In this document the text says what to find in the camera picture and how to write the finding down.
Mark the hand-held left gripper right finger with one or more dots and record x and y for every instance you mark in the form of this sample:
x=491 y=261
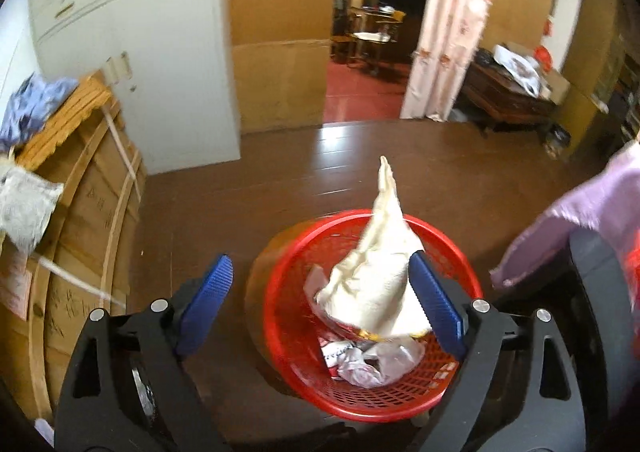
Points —
x=437 y=304

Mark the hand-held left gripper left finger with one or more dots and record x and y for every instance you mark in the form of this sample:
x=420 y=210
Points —
x=207 y=304

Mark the cream cloth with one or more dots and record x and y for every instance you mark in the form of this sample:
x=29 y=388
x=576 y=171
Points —
x=370 y=282

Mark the red plastic mesh basket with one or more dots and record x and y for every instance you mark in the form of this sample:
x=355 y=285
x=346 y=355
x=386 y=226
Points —
x=300 y=282

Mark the clear plastic wrap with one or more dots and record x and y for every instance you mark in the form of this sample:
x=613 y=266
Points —
x=390 y=362

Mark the crumpled red white paper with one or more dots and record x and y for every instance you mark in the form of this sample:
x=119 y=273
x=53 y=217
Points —
x=340 y=351

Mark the wooden slatted furniture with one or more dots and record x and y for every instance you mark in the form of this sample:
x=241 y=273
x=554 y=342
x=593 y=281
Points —
x=85 y=232

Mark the purple cloth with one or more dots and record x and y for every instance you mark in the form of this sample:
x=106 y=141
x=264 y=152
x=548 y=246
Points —
x=600 y=197

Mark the black bag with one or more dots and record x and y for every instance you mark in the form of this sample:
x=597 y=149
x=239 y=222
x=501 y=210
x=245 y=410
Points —
x=557 y=138

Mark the white grey woven bag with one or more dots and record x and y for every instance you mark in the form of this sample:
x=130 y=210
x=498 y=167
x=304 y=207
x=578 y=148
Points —
x=25 y=207

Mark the dark wooden low table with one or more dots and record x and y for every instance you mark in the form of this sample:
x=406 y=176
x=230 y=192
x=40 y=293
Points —
x=500 y=97

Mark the wooden slat board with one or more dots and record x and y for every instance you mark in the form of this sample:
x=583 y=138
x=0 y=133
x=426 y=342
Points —
x=65 y=125

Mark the white plastic bag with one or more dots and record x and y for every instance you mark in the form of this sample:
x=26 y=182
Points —
x=517 y=67

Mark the white cabinet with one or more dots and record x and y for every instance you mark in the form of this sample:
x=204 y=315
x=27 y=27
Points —
x=165 y=57

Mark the open cardboard box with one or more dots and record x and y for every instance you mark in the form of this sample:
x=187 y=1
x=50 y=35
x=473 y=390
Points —
x=557 y=82

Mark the blue patterned cloth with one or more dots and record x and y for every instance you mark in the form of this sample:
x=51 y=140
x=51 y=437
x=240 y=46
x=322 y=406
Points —
x=35 y=105

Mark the red round ornament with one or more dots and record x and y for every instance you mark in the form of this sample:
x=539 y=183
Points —
x=542 y=57

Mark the white red patterned curtain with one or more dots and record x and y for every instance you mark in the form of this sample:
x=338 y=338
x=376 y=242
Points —
x=450 y=32

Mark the wooden chair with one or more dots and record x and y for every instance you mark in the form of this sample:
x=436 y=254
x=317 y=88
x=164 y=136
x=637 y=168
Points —
x=342 y=47

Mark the wooden shelf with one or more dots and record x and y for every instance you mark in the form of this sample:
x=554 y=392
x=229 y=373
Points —
x=630 y=92

